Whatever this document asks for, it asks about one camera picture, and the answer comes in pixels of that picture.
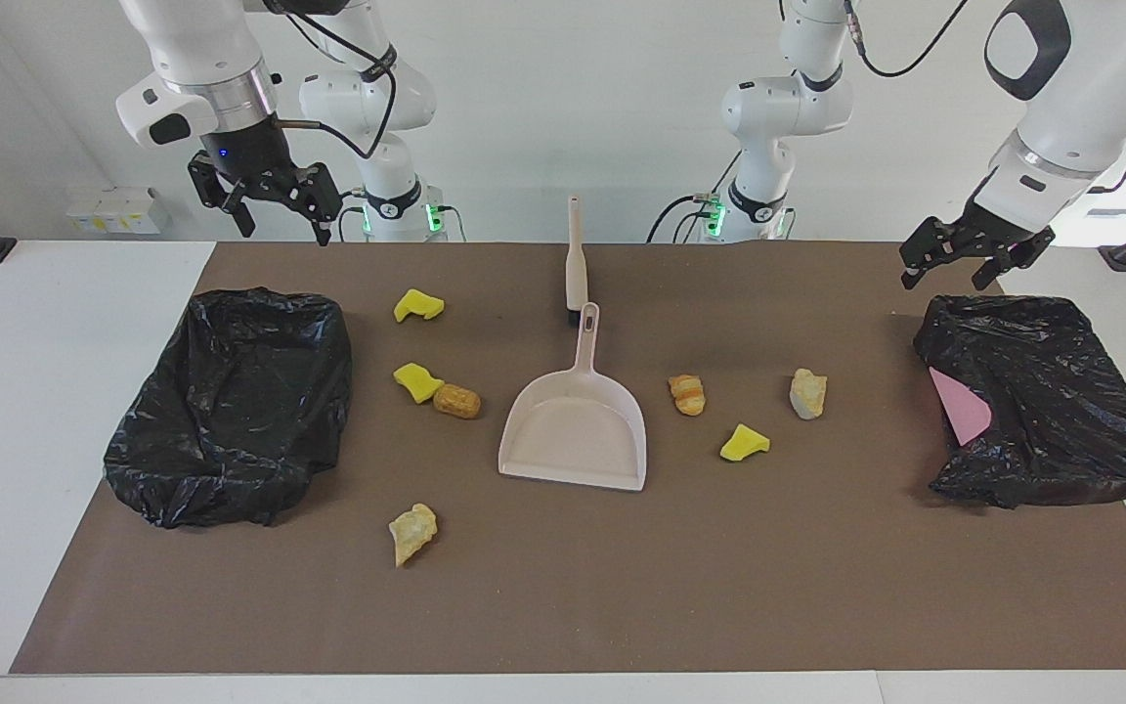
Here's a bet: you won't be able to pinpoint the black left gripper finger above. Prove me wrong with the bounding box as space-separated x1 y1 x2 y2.
899 217 970 291
971 227 1057 292

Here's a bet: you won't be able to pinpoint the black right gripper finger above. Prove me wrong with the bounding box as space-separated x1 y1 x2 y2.
275 161 345 247
188 152 258 240

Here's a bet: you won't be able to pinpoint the notched yellow sponge piece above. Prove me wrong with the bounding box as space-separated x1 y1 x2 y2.
393 288 447 325

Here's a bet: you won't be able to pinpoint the beige croissant toy piece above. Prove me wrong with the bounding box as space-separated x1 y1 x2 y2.
789 368 829 421
388 503 439 569

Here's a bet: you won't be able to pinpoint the brown bread roll toy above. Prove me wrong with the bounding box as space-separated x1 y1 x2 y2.
432 383 483 421

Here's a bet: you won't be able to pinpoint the beige hand brush black bristles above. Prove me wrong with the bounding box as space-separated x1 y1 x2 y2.
564 196 593 330

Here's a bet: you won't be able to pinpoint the orange striped croissant toy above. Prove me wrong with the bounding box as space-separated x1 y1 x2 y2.
668 374 708 418

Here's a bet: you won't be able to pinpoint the beige plastic dustpan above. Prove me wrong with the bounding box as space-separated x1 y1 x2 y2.
498 302 648 493

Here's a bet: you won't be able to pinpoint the black trash bag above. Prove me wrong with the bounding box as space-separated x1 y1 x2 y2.
912 293 1126 510
102 286 354 531

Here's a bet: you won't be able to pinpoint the pink plastic bin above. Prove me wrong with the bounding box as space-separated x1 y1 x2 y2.
928 367 994 448

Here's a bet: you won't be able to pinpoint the brown table mat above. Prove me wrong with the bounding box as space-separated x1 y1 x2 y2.
11 242 1126 676

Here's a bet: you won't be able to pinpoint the white wall socket box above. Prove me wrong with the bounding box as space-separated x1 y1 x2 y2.
66 186 171 236

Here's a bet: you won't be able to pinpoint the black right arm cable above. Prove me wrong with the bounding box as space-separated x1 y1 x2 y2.
265 0 398 162

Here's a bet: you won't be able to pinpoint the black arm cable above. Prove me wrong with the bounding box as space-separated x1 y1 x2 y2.
842 0 973 79
265 0 398 162

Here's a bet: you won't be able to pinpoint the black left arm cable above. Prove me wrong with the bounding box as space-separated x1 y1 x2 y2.
842 0 973 79

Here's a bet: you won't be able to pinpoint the black left base cable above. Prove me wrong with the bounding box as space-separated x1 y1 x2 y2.
646 147 745 243

